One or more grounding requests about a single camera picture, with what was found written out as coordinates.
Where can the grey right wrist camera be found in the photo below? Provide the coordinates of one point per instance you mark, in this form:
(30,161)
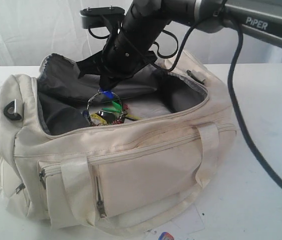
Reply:
(93,21)

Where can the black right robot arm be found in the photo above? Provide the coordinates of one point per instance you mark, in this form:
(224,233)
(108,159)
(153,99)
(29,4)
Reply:
(261,19)

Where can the white paper card with logo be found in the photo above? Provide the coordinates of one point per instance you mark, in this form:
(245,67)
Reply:
(179,228)

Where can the colourful key tag bunch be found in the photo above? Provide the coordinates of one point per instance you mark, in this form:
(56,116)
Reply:
(116,114)

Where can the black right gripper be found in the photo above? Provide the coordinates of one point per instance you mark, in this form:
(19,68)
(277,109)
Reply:
(126,51)

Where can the cream fabric duffel bag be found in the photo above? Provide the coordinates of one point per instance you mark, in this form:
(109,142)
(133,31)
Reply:
(59,163)

